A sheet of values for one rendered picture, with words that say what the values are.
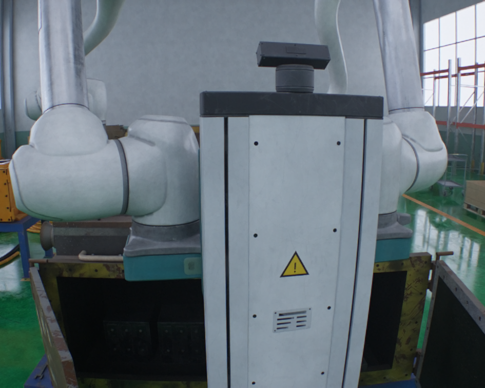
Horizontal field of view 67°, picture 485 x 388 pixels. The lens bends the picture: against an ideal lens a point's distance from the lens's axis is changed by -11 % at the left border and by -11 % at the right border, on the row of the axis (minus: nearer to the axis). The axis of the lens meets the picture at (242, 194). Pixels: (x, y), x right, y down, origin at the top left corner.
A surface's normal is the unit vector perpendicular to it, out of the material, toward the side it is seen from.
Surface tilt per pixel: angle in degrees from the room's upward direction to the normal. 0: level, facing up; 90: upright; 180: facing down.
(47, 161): 52
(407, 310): 90
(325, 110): 90
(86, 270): 90
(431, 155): 69
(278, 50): 62
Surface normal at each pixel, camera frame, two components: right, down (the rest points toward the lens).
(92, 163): 0.48, -0.33
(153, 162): 0.42, 0.01
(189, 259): 0.18, 0.20
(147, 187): 0.45, 0.25
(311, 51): 0.16, -0.29
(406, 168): 0.61, 0.12
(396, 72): -0.62, 0.11
